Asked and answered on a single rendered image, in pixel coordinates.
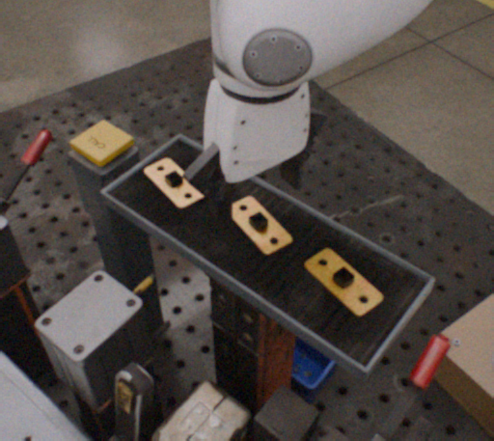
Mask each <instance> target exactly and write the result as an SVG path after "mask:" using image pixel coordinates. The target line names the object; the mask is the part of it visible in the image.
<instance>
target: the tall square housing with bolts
mask: <svg viewBox="0 0 494 441"><path fill-rule="evenodd" d="M35 328H36V330H38V332H39V334H40V336H41V340H42V343H43V345H44V347H45V349H46V351H47V354H48V356H49V359H50V361H51V363H52V366H53V368H54V370H55V372H56V375H57V377H59V378H60V379H61V380H63V381H64V382H65V383H66V384H67V385H68V386H69V387H70V389H71V390H72V393H73V395H74V398H75V400H76V402H77V404H79V407H80V409H81V412H82V413H81V414H80V415H78V418H80V420H81V422H82V424H83V426H84V429H85V431H87V432H88V433H89V434H90V435H91V436H92V437H93V438H94V439H95V440H96V441H109V439H110V438H111V437H112V436H113V435H114V434H115V430H116V375H117V374H118V373H119V372H120V371H122V370H123V369H124V368H125V367H127V366H129V365H130V363H131V362H135V363H136V364H138V366H139V367H140V368H141V369H143V370H144V371H145V372H146V373H148V374H149V375H150V376H151V377H152V378H153V381H154V389H155V390H154V391H153V406H152V419H151V427H150V441H152V437H153V435H154V433H155V431H156V430H157V429H158V428H159V427H160V426H161V425H162V423H163V422H164V415H163V411H162V406H161V402H160V396H159V393H158V388H157V384H156V378H155V374H154V369H153V364H152V360H153V359H154V358H155V357H154V355H153V352H152V348H151V338H150V333H149V328H148V324H147V319H146V315H145V309H143V305H142V301H141V300H140V299H139V298H138V297H137V296H135V295H134V294H133V293H131V292H130V291H129V290H127V288H126V287H124V286H122V285H121V284H120V283H118V282H117V281H116V280H114V279H113V278H112V277H110V276H109V275H108V274H106V273H105V272H102V271H99V272H96V273H94V274H93V275H92V276H91V277H89V278H88V279H87V280H86V281H84V282H82V283H81V284H80V285H79V286H77V288H76V289H75V290H74V291H72V292H71V293H70V294H68V295H66V296H65V297H64V298H63V299H62V300H60V301H59V302H58V303H57V305H55V306H54V307H53V308H51V309H50V310H48V311H47V312H46V313H45V314H43V315H42V316H41V317H40V318H39V319H38V321H37V323H35ZM155 393H156V394H155Z"/></svg>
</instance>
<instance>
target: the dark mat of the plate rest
mask: <svg viewBox="0 0 494 441"><path fill-rule="evenodd" d="M201 154H202V153H201V152H199V151H197V150H195V149H194V148H192V147H190V146H188V145H187V144H185V143H183V142H181V141H180V140H178V142H177V143H176V144H174V145H173V146H172V147H171V148H169V149H168V150H166V151H165V152H163V153H162V154H161V155H159V156H158V157H156V158H155V159H154V160H152V161H151V162H150V164H148V165H147V166H145V167H144V168H143V169H141V170H139V171H138V172H136V173H135V174H134V175H132V176H131V177H130V178H128V179H127V180H125V181H124V182H123V183H121V184H119V186H118V187H116V188H115V189H114V190H112V191H111V192H109V193H108V194H109V195H110V196H112V197H113V198H115V199H116V200H118V201H119V202H122V203H123V204H125V205H126V206H127V207H128V208H130V209H131V210H133V211H134V212H136V213H137V214H139V215H141V216H143V217H144V218H146V219H147V220H148V221H150V222H151V223H153V224H154V225H155V226H156V227H158V228H159V230H162V231H163V232H165V233H166V234H168V235H170V236H171V237H173V238H174V239H176V240H177V241H179V242H180V243H183V244H184V245H185V246H187V247H188V248H190V249H191V250H193V252H194V253H196V254H197V255H199V256H200V257H202V258H204V259H206V260H207V261H209V262H211V263H212V264H214V265H215V266H217V267H218V268H220V269H221V270H223V271H224V273H226V274H228V275H229V276H231V277H232V278H234V279H235V280H237V282H239V283H240V284H242V285H243V286H246V287H247V288H249V289H251V290H252V291H254V292H255V294H257V295H258V296H260V297H261V298H262V299H264V300H265V301H268V302H269V303H271V304H272V305H274V306H275V307H277V308H278V309H280V310H281V311H283V313H284V314H286V315H288V316H290V317H292V318H293V319H295V320H296V321H298V322H299V323H300V324H302V325H303V326H305V327H307V328H309V330H310V331H312V332H313V333H315V334H316V335H318V336H319V337H320V338H321V339H323V340H325V341H327V342H328V343H330V344H331V345H333V346H334V347H335V348H336V349H338V350H339V351H340V352H343V353H344V354H346V355H347V356H349V357H350V358H352V359H353V360H355V361H356V363H358V364H360V365H362V366H363V367H366V366H367V365H368V364H369V362H370V361H371V358H372V357H373V356H374V354H375V353H376V352H377V350H379V349H380V348H381V346H383V344H384V343H385V341H386V339H387V338H388V337H389V335H390V334H391V333H392V331H393V330H394V329H395V327H396V326H397V325H398V322H400V320H401V319H402V318H403V316H404V315H405V314H406V312H407V311H408V310H409V308H410V307H411V306H412V304H413V302H414V301H415V299H416V298H418V296H419V295H420V294H421V292H422V291H423V290H424V288H425V287H426V285H427V283H428V281H426V280H424V279H422V278H421V277H418V276H416V275H414V274H413V273H411V272H409V271H408V270H406V269H404V268H401V267H400V265H398V264H396V263H394V262H392V261H390V260H389V259H387V258H384V257H382V256H381V255H379V254H377V253H375V252H374V251H372V250H371V249H369V247H367V246H365V245H363V244H361V243H360V242H358V241H356V240H354V239H353V238H351V237H349V236H346V235H345V234H342V233H340V232H338V231H337V230H335V229H334V228H333V227H331V226H330V225H327V224H325V223H324V222H322V221H320V220H318V219H317V218H315V217H313V216H312V215H311V214H308V213H306V212H304V211H303V210H301V209H299V208H298V207H297V206H295V205H293V204H292V203H290V202H287V201H285V200H284V199H282V198H280V197H278V196H277V195H275V194H273V193H271V192H270V191H268V190H265V189H263V188H262V187H260V186H259V185H258V184H256V183H255V182H253V181H251V180H249V179H244V180H241V181H237V182H236V183H235V185H234V188H233V190H232V192H231V193H230V195H229V196H230V197H231V198H232V199H233V204H234V203H236V202H238V201H240V200H242V199H244V198H247V197H253V198H254V199H255V200H256V201H257V202H258V203H259V204H260V205H261V206H262V208H263V209H264V210H265V211H266V212H268V213H269V214H270V215H271V216H272V217H273V218H274V219H275V220H276V221H277V222H278V223H279V225H280V226H281V227H282V228H283V229H284V231H285V232H286V233H287V234H289V235H290V236H291V237H292V243H291V244H288V245H286V246H284V247H283V248H281V249H279V250H277V252H275V253H274V254H272V255H269V256H266V255H264V254H263V253H262V252H261V249H260V248H259V247H258V246H257V245H256V244H255V243H254V242H253V240H252V239H251V238H250V237H249V236H248V235H247V234H245V233H244V232H243V231H242V229H241V228H240V227H239V226H238V225H237V224H236V223H235V222H234V220H233V223H232V224H231V225H230V226H229V227H228V226H227V225H226V224H225V223H223V222H222V221H221V220H220V218H218V219H216V218H215V217H214V216H213V215H212V213H211V211H210V203H209V197H207V196H205V197H204V198H202V199H201V200H199V201H197V202H195V203H193V204H192V205H190V206H188V207H186V208H185V209H179V208H178V207H177V206H176V205H175V204H174V203H173V202H172V201H171V200H170V199H169V198H168V197H167V196H166V195H165V194H164V193H163V192H162V190H161V189H159V188H158V187H157V186H156V184H155V183H154V182H153V181H152V180H151V179H150V178H149V177H148V176H147V175H146V174H145V169H147V168H148V167H150V166H151V165H153V164H155V162H157V161H159V160H162V159H164V158H170V159H172V160H173V161H174V162H175V164H176V165H177V166H178V167H179V168H180V169H181V170H182V171H183V172H185V171H186V170H187V169H188V168H189V167H190V166H191V165H192V164H193V162H194V161H195V160H196V159H197V158H198V157H199V156H200V155H201ZM325 248H330V250H332V251H333V252H334V253H336V254H337V255H338V256H339V257H340V258H341V259H342V260H343V261H345V262H346V263H348V264H349V265H350V266H351V267H352V268H354V270H355V271H356V272H357V273H358V274H359V275H360V276H361V277H363V278H364V279H365V280H367V281H368V282H369V283H370V284H371V285H373V286H374V288H375V289H376V290H377V291H378V292H379V293H381V295H382V297H383V300H381V302H379V303H378V304H377V305H375V307H374V308H373V309H371V310H370V311H369V312H367V313H366V314H365V315H363V316H361V317H356V316H355V315H354V314H353V313H351V312H350V311H349V310H348V308H347V307H346V306H345V305H344V304H343V303H342V302H341V301H340V300H339V299H338V298H337V297H336V296H335V295H333V294H332V293H331V292H330V291H329V289H327V288H326V287H325V286H324V285H323V284H322V283H321V282H320V281H319V280H318V279H317V278H315V277H314V276H313V275H312V274H311V273H310V272H309V270H307V269H306V268H305V266H304V264H305V261H307V260H309V259H311V258H312V257H314V256H316V255H317V254H319V253H320V252H322V251H323V249H325Z"/></svg>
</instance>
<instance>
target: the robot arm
mask: <svg viewBox="0 0 494 441"><path fill-rule="evenodd" d="M432 1H433V0H210V10H211V34H212V56H213V72H214V76H215V78H216V79H215V80H213V81H212V82H211V84H210V88H209V92H208V96H207V103H206V120H205V152H204V153H202V154H201V155H200V156H199V157H198V158H197V159H196V160H195V161H194V162H193V164H192V165H191V166H190V167H189V168H188V169H187V170H186V171H185V172H184V173H183V177H184V178H185V179H186V181H187V182H188V183H189V184H190V186H192V187H193V188H194V189H195V190H197V191H198V192H199V193H200V194H201V195H204V196H207V197H209V203H210V211H211V213H212V215H213V216H214V217H215V218H216V219H218V218H220V220H221V221H222V222H223V223H225V224H226V225H227V226H228V227H229V226H230V225H231V224H232V223H233V199H232V198H231V197H230V196H229V195H230V193H231V192H232V190H233V188H234V185H235V183H236V182H237V181H241V180H244V179H248V178H249V177H252V176H254V175H256V174H258V173H260V172H262V171H264V170H266V169H269V168H271V167H273V166H275V165H277V164H279V162H281V170H280V176H281V178H282V179H284V180H285V181H286V182H287V183H289V184H290V186H291V187H292V188H293V189H294V190H295V191H298V190H300V189H301V188H302V177H303V167H304V161H305V160H307V159H308V158H309V156H311V153H310V152H309V150H310V149H311V148H312V147H313V145H314V144H315V143H316V140H317V139H318V137H319V134H318V133H319V132H320V131H321V129H322V128H323V126H324V124H325V122H326V119H327V115H325V114H324V113H323V112H322V111H320V110H318V109H312V108H310V93H309V85H307V82H309V81H311V80H313V78H315V77H317V76H319V75H321V74H323V73H325V72H328V71H330V70H332V69H335V68H337V67H339V66H340V65H342V64H344V63H347V62H349V60H351V59H353V58H354V57H356V56H358V55H360V54H361V53H363V52H366V51H368V50H369V49H371V48H373V47H375V46H376V45H377V44H378V43H380V42H381V41H385V40H386V39H388V38H389V37H391V36H392V35H393V34H394V33H396V32H398V31H400V30H401V29H402V27H404V26H405V25H406V24H408V23H409V22H410V21H411V20H412V19H413V18H416V17H417V16H418V15H419V14H420V13H421V12H422V10H423V9H424V8H425V7H426V6H427V5H429V4H430V3H431V2H432ZM210 170H211V171H210ZM209 171H210V173H209V174H208V176H207V178H205V175H206V174H207V173H208V172H209ZM221 174H222V175H223V177H225V178H226V179H225V181H223V182H222V184H220V183H219V182H217V181H218V179H219V177H220V176H221Z"/></svg>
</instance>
